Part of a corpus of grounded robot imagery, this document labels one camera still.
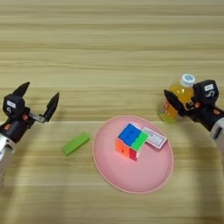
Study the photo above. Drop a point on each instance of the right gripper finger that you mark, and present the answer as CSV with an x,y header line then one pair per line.
x,y
175,102

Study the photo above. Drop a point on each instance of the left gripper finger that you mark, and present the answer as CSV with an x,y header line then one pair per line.
x,y
22,89
52,107

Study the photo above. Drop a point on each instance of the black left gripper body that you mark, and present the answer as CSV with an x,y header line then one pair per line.
x,y
17,127

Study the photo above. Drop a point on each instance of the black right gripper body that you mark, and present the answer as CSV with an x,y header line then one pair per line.
x,y
207,116

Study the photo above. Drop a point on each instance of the orange juice bottle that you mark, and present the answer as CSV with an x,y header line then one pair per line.
x,y
182,93

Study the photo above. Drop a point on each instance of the small pink white card box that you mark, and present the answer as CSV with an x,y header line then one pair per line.
x,y
156,138

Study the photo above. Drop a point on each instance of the colourful puzzle cube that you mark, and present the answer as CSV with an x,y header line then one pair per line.
x,y
129,134

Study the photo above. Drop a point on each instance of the pink round plate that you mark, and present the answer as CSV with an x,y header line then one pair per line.
x,y
145,172

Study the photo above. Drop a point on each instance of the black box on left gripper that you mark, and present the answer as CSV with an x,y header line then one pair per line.
x,y
13,106

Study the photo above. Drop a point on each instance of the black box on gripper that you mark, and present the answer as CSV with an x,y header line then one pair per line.
x,y
205,92
13,106

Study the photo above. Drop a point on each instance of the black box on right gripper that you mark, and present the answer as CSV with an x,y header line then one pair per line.
x,y
205,92

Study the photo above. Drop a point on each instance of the green rectangular block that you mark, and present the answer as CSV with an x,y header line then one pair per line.
x,y
75,143

